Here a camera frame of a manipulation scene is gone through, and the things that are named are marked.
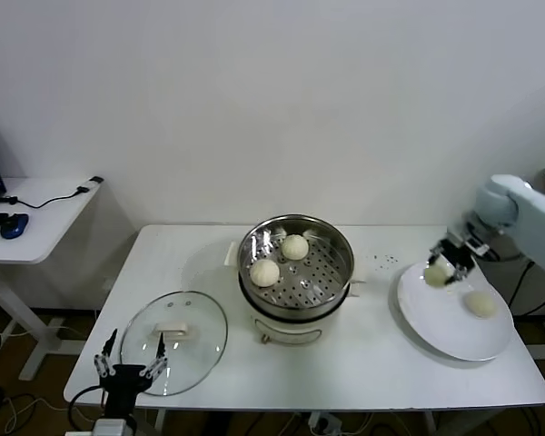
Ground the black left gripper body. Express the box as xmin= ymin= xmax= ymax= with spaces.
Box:
xmin=99 ymin=364 xmax=155 ymax=421

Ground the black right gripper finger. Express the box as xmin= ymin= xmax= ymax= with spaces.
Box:
xmin=426 ymin=243 xmax=446 ymax=269
xmin=444 ymin=265 xmax=471 ymax=287

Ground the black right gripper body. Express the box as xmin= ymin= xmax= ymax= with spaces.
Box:
xmin=440 ymin=235 xmax=476 ymax=273

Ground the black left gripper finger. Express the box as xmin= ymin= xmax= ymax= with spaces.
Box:
xmin=140 ymin=332 xmax=170 ymax=381
xmin=93 ymin=329 xmax=118 ymax=379

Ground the white steamed baozi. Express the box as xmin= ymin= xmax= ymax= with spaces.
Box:
xmin=423 ymin=263 xmax=451 ymax=288
xmin=462 ymin=290 xmax=499 ymax=319
xmin=249 ymin=259 xmax=282 ymax=288
xmin=281 ymin=233 xmax=309 ymax=262

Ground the glass pot lid cream handle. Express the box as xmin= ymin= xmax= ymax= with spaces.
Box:
xmin=120 ymin=290 xmax=229 ymax=397

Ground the stainless steel steamer basket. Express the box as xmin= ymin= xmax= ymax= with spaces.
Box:
xmin=236 ymin=214 xmax=355 ymax=319

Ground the white round plate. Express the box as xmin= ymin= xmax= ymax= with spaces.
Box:
xmin=395 ymin=262 xmax=515 ymax=363

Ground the white electric cooker pot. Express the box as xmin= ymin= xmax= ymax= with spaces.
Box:
xmin=225 ymin=242 xmax=370 ymax=349

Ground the white side table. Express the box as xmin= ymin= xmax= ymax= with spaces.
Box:
xmin=0 ymin=175 xmax=108 ymax=382

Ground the blue computer mouse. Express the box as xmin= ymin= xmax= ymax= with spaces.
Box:
xmin=0 ymin=213 xmax=30 ymax=241

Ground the white power strip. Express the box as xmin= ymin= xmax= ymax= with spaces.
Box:
xmin=308 ymin=411 xmax=344 ymax=432

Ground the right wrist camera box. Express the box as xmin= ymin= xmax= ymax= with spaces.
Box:
xmin=463 ymin=238 xmax=491 ymax=258

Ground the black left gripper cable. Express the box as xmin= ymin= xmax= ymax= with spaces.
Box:
xmin=67 ymin=385 xmax=105 ymax=431

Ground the black hanging adapter cable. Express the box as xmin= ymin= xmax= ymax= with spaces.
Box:
xmin=508 ymin=261 xmax=545 ymax=319

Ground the black cable with adapter plug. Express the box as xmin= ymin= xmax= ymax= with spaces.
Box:
xmin=0 ymin=175 xmax=105 ymax=210

